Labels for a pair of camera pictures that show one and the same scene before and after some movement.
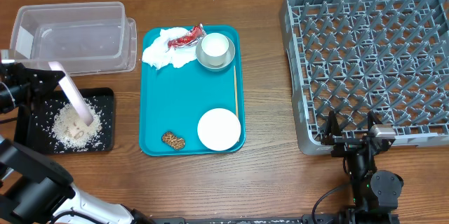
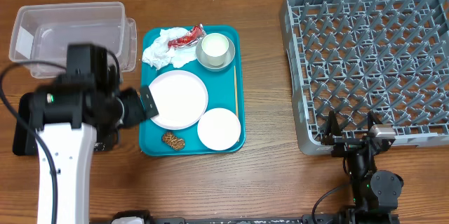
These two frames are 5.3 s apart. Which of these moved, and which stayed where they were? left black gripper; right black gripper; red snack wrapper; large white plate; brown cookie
Moved: large white plate; left black gripper
Stayed: brown cookie; right black gripper; red snack wrapper
